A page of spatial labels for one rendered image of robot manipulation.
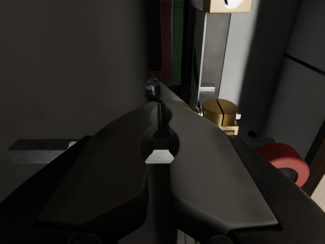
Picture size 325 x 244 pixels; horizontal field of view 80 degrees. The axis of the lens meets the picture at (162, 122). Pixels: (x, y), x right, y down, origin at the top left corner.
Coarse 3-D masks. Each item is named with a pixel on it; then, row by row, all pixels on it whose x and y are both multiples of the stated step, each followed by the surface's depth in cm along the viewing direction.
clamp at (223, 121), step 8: (208, 104) 28; (216, 104) 28; (224, 104) 28; (232, 104) 28; (208, 112) 27; (216, 112) 26; (224, 112) 26; (232, 112) 26; (240, 112) 28; (216, 120) 27; (224, 120) 26; (232, 120) 27; (224, 128) 27; (232, 128) 27
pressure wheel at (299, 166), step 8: (256, 136) 35; (272, 144) 28; (280, 144) 28; (264, 152) 27; (272, 152) 26; (280, 152) 26; (288, 152) 26; (296, 152) 27; (272, 160) 26; (280, 160) 25; (288, 160) 25; (296, 160) 25; (280, 168) 26; (288, 168) 26; (296, 168) 26; (304, 168) 26; (288, 176) 27; (296, 176) 27; (304, 176) 27
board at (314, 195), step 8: (320, 152) 28; (312, 160) 30; (320, 160) 28; (312, 168) 30; (320, 168) 28; (312, 176) 30; (320, 176) 28; (304, 184) 31; (312, 184) 30; (320, 184) 29; (312, 192) 30; (320, 192) 30; (320, 200) 31
